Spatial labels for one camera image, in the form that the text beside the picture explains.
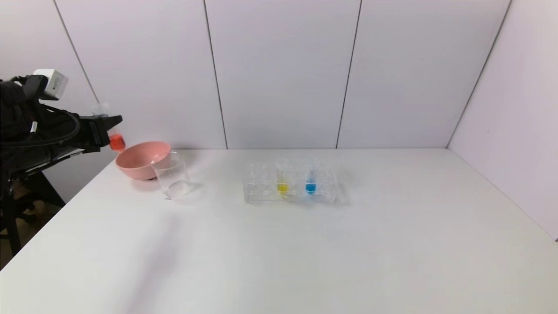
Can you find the clear glass beaker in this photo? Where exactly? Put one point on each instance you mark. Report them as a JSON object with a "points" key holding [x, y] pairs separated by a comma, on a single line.
{"points": [[174, 179]]}

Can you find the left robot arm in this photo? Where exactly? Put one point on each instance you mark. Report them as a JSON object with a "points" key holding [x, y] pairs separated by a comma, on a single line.
{"points": [[17, 117]]}

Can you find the test tube with red pigment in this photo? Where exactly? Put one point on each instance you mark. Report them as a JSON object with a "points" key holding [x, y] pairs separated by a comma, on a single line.
{"points": [[117, 142]]}

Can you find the dark chair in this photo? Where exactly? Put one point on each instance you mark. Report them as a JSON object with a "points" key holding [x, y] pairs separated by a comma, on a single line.
{"points": [[22, 205]]}

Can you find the pink bowl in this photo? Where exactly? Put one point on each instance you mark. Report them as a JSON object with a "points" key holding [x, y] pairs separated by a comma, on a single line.
{"points": [[137, 161]]}

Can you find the test tube with blue pigment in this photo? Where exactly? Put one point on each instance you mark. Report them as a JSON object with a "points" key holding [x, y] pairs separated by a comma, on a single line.
{"points": [[311, 183]]}

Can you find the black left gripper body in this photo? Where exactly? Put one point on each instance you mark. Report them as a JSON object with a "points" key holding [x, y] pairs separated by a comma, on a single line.
{"points": [[94, 132]]}

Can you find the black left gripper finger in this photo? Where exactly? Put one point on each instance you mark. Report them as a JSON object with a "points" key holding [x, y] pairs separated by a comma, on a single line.
{"points": [[103, 127]]}

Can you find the clear acrylic test tube rack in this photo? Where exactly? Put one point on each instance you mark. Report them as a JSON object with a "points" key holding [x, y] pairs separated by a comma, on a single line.
{"points": [[261, 192]]}

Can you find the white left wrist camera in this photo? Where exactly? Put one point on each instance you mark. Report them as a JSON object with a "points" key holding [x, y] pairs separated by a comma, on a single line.
{"points": [[51, 83]]}

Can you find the test tube with yellow pigment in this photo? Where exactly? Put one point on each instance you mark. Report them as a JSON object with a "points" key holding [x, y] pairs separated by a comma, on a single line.
{"points": [[282, 183]]}

